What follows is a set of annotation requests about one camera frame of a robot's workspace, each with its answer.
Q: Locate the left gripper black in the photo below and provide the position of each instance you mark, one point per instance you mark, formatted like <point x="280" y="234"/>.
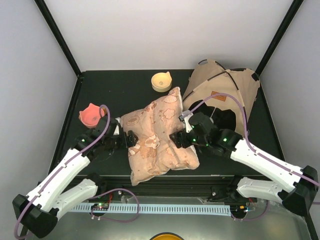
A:
<point x="131" y="140"/>

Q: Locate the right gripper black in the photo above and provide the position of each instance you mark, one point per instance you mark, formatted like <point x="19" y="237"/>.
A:
<point x="180" y="137"/>

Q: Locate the beige patterned pillow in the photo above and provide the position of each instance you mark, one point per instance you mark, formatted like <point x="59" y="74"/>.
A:
<point x="155" y="154"/>

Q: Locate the beige black pet tent fabric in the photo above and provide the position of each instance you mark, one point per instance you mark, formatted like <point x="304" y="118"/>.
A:
<point x="249" y="90"/>

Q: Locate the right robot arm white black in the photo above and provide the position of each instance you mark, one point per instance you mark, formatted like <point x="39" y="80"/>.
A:
<point x="290" y="185"/>

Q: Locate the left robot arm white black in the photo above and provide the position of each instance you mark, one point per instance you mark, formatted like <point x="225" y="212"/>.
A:
<point x="40" y="210"/>

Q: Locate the pink cat-ear bowl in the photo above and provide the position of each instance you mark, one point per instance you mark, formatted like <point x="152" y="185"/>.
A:
<point x="91" y="115"/>

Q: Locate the beige cat-ear bowl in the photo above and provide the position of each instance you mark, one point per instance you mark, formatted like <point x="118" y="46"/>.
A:
<point x="161" y="82"/>

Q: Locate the left small circuit board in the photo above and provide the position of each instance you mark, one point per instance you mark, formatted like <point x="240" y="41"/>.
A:
<point x="100" y="206"/>

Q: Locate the small circuit board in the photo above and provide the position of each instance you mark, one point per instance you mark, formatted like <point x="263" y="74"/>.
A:
<point x="100" y="206"/>
<point x="241" y="209"/>

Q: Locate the right small circuit board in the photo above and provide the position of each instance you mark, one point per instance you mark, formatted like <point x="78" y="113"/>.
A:
<point x="241" y="209"/>

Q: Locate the yellow round object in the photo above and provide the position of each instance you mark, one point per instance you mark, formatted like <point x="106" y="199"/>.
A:
<point x="166" y="236"/>

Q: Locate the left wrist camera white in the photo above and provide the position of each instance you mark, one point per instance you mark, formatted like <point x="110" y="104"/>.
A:
<point x="118" y="127"/>

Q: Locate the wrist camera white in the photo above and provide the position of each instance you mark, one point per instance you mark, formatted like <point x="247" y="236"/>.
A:
<point x="185" y="117"/>
<point x="118" y="127"/>

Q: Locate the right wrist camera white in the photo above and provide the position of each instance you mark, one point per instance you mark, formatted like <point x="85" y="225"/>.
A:
<point x="185" y="117"/>

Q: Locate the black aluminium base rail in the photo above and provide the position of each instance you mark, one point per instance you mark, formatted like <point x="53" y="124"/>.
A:
<point x="208" y="187"/>

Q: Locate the white slotted cable duct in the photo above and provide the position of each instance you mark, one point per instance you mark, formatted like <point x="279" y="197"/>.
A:
<point x="169" y="209"/>

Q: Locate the right black frame post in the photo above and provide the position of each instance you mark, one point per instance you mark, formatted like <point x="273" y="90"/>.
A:
<point x="281" y="30"/>

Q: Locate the black frame post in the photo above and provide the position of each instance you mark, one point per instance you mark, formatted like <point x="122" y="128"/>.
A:
<point x="281" y="30"/>
<point x="49" y="19"/>

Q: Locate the left black frame post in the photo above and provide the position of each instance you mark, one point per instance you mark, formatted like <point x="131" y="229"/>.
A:
<point x="49" y="19"/>

